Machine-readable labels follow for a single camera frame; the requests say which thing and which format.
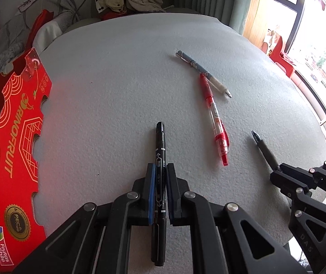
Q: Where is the grey floral cloth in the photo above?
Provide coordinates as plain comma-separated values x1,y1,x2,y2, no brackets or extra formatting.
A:
0,20,34,75

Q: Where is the grey striped pillow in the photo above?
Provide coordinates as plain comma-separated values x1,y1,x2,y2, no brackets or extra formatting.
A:
14,0,81,32

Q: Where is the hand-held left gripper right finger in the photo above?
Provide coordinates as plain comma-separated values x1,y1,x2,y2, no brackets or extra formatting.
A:
167,163,309,274

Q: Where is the black marker pen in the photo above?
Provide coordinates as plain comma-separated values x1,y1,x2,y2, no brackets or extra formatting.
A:
151,121,168,267

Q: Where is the window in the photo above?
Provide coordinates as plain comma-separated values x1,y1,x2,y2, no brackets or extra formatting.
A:
276,0,326,115

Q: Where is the white pillow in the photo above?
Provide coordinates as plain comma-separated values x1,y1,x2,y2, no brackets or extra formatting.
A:
32,20,67,52

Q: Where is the light blue pen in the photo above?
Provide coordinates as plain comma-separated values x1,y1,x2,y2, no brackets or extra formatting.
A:
176,50,233,99

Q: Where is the grey grip clear gel pen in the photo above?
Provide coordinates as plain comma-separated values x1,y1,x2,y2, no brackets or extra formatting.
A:
251,130,281,169

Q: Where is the red plastic chair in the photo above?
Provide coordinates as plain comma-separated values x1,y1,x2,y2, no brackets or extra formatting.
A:
261,31,297,78

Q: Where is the grey blanket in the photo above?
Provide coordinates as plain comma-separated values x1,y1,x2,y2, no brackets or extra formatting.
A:
32,11,326,274

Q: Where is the red clear gel pen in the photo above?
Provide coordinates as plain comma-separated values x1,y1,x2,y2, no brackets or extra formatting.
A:
199,74,230,166

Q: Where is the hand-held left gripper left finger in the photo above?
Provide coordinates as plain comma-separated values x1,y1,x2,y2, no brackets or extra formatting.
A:
13,163,155,274

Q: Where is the red cardboard fruit box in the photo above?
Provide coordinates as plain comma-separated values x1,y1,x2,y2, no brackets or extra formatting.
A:
0,47,52,273

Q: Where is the wooden board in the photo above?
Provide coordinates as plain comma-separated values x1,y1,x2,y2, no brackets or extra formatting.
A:
243,0,278,49

